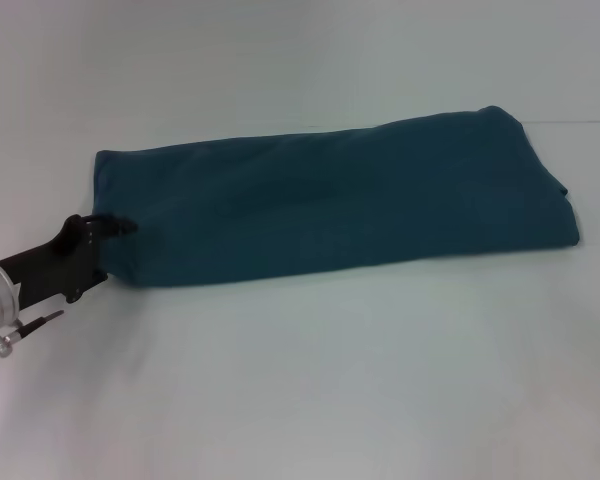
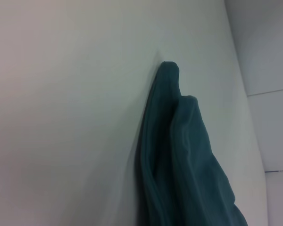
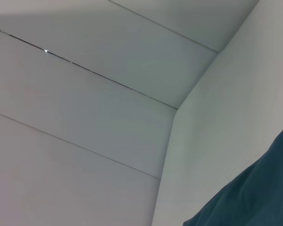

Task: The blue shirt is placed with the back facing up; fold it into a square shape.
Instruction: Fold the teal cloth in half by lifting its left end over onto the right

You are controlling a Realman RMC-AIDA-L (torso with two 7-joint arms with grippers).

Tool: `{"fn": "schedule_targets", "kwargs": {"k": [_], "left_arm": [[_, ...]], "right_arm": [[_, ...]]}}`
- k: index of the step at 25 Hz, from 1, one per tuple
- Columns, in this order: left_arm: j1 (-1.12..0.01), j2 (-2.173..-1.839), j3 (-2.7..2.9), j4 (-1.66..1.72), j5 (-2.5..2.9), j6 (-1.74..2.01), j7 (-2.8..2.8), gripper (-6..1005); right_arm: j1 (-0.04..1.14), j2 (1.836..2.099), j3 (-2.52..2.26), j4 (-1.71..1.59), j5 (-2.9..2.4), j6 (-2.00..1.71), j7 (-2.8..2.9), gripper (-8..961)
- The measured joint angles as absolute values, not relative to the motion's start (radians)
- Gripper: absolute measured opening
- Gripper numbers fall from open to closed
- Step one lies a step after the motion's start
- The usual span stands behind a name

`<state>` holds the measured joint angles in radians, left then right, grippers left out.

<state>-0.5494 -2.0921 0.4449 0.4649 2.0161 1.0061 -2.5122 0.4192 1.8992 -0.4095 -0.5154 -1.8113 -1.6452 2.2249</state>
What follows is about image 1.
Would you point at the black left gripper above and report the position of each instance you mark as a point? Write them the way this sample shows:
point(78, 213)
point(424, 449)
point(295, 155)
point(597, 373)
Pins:
point(55, 265)

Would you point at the teal blue shirt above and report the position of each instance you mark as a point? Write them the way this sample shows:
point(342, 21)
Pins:
point(330, 200)

